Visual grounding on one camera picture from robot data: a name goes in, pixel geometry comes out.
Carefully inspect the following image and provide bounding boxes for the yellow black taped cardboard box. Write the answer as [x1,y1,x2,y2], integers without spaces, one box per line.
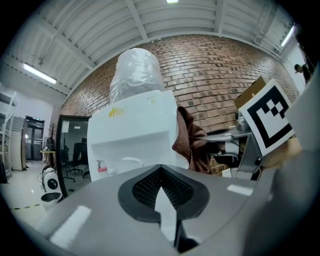
[234,76,272,110]

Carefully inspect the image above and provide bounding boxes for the plastic wrapped water bottle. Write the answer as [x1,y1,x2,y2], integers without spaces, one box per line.
[109,47,165,105]

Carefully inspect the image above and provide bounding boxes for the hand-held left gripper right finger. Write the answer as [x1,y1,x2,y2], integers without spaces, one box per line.
[159,164,272,256]

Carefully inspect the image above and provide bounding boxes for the white round device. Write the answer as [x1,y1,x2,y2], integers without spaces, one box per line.
[41,166,60,194]

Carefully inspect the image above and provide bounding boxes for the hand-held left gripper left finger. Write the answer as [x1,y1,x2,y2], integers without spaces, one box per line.
[33,164,179,256]

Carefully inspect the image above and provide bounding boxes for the wooden coat rack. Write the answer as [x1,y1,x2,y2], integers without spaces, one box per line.
[47,123,57,151]

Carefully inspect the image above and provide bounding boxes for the brown cloth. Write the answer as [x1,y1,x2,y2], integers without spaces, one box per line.
[171,106,214,175]

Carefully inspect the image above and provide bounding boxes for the black double door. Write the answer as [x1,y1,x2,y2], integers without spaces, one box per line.
[24,115,46,161]

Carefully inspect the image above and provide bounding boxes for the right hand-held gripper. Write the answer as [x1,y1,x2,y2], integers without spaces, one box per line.
[200,78,296,174]

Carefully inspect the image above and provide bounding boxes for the black framed glass door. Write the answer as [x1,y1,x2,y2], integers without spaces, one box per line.
[55,114,93,198]

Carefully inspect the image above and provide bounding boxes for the white water dispenser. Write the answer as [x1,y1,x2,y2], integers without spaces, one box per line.
[86,89,190,183]

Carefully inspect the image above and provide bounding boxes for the white square trash bin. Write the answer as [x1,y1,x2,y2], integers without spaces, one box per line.
[221,167,238,179]

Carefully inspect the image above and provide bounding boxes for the person's right forearm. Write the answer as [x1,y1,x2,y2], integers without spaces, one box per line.
[261,136,304,171]

